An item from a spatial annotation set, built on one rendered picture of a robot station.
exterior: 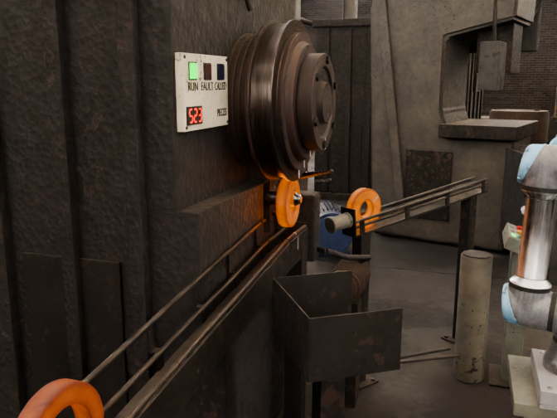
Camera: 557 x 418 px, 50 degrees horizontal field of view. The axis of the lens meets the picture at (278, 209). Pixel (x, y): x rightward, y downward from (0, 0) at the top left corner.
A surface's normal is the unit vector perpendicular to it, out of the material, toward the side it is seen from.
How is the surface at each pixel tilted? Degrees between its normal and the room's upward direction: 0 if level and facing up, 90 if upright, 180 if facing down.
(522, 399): 0
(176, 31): 90
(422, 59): 90
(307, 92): 76
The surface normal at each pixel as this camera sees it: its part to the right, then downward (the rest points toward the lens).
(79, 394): 0.95, 0.07
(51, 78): -0.32, 0.20
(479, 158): -0.54, 0.18
